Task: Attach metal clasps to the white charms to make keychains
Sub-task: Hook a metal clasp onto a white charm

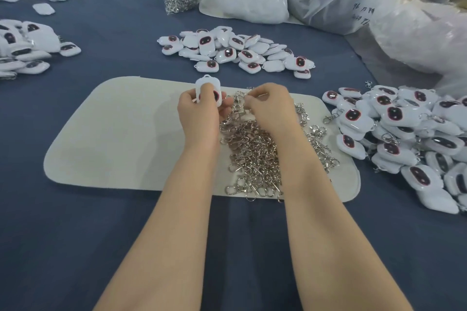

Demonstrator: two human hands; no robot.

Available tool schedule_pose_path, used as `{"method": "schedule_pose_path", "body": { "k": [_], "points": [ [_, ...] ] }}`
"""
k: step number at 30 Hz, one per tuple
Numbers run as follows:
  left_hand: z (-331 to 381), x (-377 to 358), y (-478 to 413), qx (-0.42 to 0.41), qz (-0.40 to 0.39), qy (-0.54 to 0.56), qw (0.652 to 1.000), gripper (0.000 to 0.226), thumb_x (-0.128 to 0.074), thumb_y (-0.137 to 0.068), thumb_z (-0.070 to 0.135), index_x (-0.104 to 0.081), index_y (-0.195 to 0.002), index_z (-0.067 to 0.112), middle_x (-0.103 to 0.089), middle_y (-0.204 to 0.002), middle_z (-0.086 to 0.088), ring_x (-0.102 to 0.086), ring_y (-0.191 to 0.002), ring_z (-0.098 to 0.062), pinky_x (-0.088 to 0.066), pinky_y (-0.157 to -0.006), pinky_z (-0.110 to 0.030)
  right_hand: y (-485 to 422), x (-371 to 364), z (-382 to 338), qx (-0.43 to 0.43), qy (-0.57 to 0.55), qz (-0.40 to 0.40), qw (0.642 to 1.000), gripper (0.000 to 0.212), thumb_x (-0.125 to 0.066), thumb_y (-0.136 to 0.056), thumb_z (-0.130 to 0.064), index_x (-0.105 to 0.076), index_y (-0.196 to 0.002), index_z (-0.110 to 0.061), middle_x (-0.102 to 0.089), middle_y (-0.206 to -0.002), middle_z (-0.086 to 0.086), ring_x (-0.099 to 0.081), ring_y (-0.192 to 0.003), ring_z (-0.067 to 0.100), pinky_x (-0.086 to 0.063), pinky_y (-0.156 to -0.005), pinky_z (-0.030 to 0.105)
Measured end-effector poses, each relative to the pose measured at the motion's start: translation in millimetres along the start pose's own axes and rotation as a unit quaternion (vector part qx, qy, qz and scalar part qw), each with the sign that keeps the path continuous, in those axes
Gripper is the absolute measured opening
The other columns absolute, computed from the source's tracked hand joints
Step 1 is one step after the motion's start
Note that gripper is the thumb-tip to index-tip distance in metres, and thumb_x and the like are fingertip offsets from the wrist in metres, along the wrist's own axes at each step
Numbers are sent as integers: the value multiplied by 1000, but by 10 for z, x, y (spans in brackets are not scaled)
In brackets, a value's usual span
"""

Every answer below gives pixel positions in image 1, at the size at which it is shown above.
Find crumpled clear plastic bag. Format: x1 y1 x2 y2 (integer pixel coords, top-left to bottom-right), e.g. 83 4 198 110
371 1 467 98

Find person's right hand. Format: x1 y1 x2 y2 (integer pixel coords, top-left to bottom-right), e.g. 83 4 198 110
243 83 302 154

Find cream felt work mat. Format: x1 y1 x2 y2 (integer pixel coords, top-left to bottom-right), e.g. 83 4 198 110
44 76 361 203

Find pile of finished fobs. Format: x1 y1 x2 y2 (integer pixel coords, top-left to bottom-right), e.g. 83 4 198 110
322 83 467 215

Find person's right forearm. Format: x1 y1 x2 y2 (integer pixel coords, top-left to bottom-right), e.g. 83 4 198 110
279 145 413 311

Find white fob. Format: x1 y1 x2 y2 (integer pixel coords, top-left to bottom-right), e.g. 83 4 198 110
193 74 223 108

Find person's left hand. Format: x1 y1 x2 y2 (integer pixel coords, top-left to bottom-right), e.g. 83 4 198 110
177 85 234 154

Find pile of metal clasps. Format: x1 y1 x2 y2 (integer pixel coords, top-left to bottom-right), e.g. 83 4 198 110
220 90 340 200

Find person's left forearm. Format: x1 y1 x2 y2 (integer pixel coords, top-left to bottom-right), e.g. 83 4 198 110
93 147 220 311

